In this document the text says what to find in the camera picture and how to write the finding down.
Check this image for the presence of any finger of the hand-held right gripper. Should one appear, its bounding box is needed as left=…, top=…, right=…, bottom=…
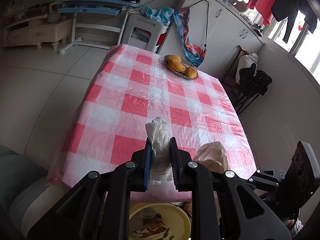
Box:
left=248, top=169, right=286, bottom=190

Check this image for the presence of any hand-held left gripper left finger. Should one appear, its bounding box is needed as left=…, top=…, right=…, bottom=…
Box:
left=27, top=138, right=153, bottom=240

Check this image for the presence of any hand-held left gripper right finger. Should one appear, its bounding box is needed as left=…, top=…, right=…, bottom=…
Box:
left=170, top=137, right=292, bottom=240

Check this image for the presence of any white tissue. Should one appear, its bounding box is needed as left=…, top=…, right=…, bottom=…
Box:
left=145, top=117, right=175, bottom=182

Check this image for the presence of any beige plastic bag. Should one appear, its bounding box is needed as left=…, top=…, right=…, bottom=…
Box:
left=192, top=141, right=229, bottom=173

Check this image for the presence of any yellow plastic basin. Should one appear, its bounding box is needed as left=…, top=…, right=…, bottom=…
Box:
left=129, top=202, right=192, bottom=240

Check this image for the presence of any pink white checked tablecloth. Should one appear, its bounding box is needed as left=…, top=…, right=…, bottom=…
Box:
left=46, top=44, right=258, bottom=203

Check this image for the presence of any black folding chair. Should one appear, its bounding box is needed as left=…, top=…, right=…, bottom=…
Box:
left=225, top=62, right=273, bottom=116

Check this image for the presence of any silver fruit plate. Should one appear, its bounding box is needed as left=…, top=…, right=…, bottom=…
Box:
left=164, top=54, right=199, bottom=81

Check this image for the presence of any wooden chair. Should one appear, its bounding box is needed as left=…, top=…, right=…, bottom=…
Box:
left=222, top=45, right=251, bottom=93

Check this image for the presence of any white sack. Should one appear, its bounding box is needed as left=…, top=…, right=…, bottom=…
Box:
left=235, top=53, right=260, bottom=86

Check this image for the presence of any colourful printed bag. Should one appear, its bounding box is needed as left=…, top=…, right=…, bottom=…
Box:
left=172, top=7, right=208, bottom=68

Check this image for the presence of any light green seat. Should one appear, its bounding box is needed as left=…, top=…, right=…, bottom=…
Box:
left=0, top=146, right=64, bottom=240

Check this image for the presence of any white plastic stool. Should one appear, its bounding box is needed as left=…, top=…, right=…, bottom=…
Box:
left=119, top=12, right=173, bottom=53

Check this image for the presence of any white cabinet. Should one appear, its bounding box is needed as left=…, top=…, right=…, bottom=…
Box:
left=180, top=0, right=265, bottom=77

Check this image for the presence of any blue plastic bag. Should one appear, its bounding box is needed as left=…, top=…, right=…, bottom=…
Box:
left=139, top=4, right=175, bottom=26

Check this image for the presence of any blue study desk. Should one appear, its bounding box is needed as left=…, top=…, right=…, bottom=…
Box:
left=57, top=0, right=150, bottom=55

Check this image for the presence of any black hanging garment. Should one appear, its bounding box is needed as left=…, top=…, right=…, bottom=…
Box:
left=262, top=0, right=318, bottom=44

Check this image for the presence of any cream television cabinet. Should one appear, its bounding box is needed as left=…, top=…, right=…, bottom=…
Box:
left=0, top=17, right=73, bottom=50

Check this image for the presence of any red hanging garment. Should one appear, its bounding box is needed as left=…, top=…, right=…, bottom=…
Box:
left=246, top=0, right=276, bottom=26

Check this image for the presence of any pink kettlebell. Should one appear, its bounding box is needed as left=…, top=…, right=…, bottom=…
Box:
left=47, top=2, right=62, bottom=24

